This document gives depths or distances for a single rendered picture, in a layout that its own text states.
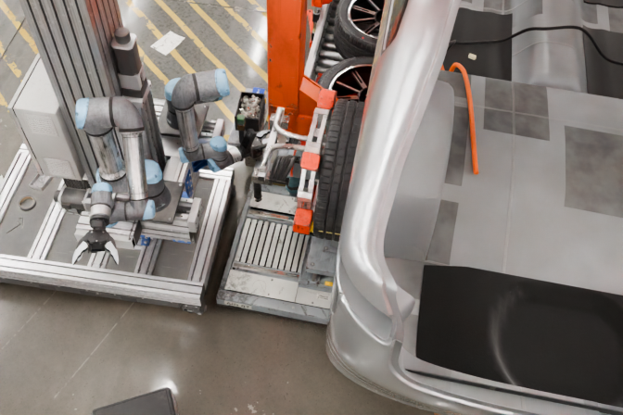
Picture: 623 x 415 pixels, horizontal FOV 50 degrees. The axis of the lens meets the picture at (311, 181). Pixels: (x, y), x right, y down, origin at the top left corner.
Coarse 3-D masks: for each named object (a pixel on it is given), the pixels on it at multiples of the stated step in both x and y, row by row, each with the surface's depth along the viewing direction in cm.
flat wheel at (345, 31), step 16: (352, 0) 440; (368, 0) 443; (384, 0) 444; (336, 16) 431; (352, 16) 448; (368, 16) 461; (336, 32) 435; (352, 32) 420; (368, 32) 424; (352, 48) 424; (368, 48) 416
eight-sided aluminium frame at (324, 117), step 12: (312, 120) 293; (324, 120) 293; (312, 132) 288; (312, 144) 285; (324, 144) 333; (300, 180) 286; (312, 180) 286; (300, 192) 287; (312, 192) 287; (300, 204) 291; (312, 204) 327
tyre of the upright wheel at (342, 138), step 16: (336, 112) 289; (352, 112) 290; (336, 128) 283; (352, 128) 283; (336, 144) 280; (352, 144) 280; (336, 160) 279; (352, 160) 278; (320, 176) 280; (336, 176) 278; (320, 192) 281; (336, 192) 280; (320, 208) 284; (336, 208) 284; (320, 224) 290; (336, 224) 288; (336, 240) 304
